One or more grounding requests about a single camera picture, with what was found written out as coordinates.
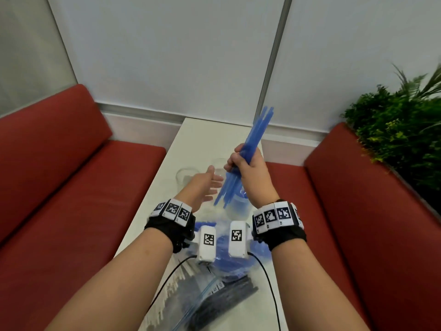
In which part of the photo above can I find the red sofa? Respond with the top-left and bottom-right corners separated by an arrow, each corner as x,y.
265,122 -> 441,331
0,84 -> 167,331

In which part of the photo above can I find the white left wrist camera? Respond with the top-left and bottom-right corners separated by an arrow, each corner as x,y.
197,225 -> 217,263

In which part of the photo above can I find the grey window post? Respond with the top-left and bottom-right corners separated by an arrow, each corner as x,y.
253,0 -> 294,127

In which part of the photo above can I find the wristband with marker tags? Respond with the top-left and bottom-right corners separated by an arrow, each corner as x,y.
144,198 -> 196,254
251,199 -> 307,252

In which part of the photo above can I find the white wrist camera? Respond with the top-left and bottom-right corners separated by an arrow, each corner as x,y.
228,220 -> 249,259
197,225 -> 217,263

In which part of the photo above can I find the black right camera cable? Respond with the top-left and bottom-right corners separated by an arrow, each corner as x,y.
247,252 -> 281,331

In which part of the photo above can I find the zip bag of black straws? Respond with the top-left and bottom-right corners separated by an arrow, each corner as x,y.
181,266 -> 260,331

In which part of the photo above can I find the right wristband with marker tags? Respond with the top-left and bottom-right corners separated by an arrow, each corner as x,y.
251,199 -> 307,252

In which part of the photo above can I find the black left camera cable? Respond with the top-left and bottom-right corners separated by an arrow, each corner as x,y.
147,255 -> 198,314

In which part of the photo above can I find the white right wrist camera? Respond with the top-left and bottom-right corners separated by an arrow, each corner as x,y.
228,220 -> 249,259

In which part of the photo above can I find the left wristband with marker tags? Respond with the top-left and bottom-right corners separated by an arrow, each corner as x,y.
144,198 -> 196,254

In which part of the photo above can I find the person's right forearm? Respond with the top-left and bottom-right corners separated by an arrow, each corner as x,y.
271,237 -> 371,331

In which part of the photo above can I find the pile of blue straws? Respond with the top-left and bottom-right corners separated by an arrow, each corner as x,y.
193,220 -> 273,275

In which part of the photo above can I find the clear plastic cup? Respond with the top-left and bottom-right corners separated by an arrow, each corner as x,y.
176,167 -> 194,191
211,158 -> 229,180
225,189 -> 251,222

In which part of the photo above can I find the person's right hand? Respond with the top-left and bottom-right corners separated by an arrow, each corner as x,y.
223,143 -> 280,209

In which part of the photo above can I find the bundle of blue straws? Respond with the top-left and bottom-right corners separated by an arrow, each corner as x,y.
214,106 -> 275,209

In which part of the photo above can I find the person's left forearm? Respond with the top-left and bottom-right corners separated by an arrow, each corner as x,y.
44,227 -> 173,331

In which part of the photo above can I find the black camera cable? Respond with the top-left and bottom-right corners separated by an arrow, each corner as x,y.
147,255 -> 198,314
247,252 -> 281,331

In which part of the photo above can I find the green plant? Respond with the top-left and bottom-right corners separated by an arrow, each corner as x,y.
342,63 -> 441,213

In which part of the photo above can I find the person's left hand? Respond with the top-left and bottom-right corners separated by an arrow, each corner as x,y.
175,165 -> 224,213

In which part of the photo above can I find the pile of white straws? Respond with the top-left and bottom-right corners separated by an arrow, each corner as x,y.
139,257 -> 197,331

